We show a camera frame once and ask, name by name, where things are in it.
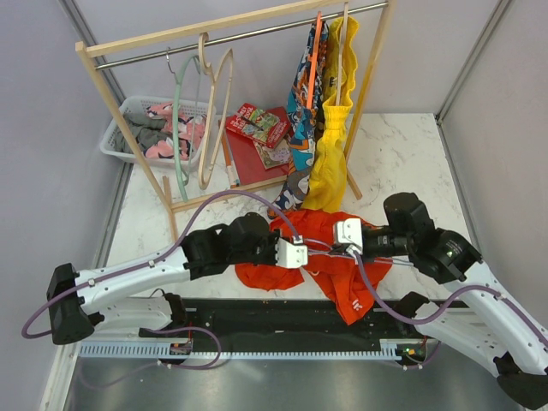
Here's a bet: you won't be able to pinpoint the blue wire hanger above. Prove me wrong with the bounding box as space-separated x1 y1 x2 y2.
308 247 412 266

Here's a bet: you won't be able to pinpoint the orange shorts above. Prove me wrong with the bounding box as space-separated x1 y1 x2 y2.
235 210 374 325

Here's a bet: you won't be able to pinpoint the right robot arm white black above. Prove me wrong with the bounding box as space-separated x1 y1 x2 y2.
356 192 547 410

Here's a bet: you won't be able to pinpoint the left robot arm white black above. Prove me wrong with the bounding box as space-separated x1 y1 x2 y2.
46 212 287 345

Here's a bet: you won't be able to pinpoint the yellow shorts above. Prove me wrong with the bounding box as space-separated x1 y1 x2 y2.
302 16 360 212

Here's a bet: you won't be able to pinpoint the mint green plastic hanger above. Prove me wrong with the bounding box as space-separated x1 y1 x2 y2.
166 50 202 202

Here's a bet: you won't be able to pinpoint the colourful patterned shorts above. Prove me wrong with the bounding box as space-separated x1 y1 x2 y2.
274 21 329 212

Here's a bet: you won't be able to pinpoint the orange plastic hanger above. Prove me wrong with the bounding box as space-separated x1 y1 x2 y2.
306 11 322 110

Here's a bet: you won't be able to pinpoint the light wooden hanger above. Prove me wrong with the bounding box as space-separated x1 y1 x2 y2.
198 32 234 190

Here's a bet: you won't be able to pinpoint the wooden hanger with yellow shorts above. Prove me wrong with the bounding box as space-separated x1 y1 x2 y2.
336 2 349 105

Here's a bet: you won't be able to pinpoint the large red book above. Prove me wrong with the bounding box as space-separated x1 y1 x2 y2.
225 126 290 185

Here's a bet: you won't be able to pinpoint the small illustrated booklet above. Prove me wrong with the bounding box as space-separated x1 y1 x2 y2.
253 139 291 170

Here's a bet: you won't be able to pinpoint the grey garment in basket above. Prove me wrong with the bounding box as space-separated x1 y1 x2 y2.
123 113 166 152

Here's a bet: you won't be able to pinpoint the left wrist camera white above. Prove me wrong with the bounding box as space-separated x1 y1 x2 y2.
276 235 308 269

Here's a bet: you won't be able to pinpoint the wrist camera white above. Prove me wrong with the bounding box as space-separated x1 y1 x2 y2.
276 235 308 269
333 217 363 255

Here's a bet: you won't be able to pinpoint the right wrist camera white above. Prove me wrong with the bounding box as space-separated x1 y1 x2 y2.
333 217 363 255

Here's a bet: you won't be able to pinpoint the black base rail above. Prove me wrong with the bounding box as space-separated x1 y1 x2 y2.
164 299 424 354

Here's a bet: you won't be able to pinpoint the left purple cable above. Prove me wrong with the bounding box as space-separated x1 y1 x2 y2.
21 190 303 340

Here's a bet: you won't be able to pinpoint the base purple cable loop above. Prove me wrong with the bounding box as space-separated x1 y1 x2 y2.
76 325 223 390

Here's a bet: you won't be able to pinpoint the white slotted cable duct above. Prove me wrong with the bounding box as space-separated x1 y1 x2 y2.
79 341 402 361

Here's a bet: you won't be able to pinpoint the metal hanging rail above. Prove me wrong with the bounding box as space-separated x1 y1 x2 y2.
96 1 389 71

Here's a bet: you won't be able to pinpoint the wooden clothes rack frame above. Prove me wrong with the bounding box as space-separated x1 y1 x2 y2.
75 1 396 241

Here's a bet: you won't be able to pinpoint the aluminium corner post right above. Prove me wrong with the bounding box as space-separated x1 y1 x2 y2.
435 0 514 126

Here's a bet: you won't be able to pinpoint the aluminium corner post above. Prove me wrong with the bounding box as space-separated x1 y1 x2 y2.
435 0 514 126
59 0 133 265

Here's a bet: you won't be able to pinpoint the aluminium corner post left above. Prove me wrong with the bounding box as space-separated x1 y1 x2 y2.
59 0 133 265

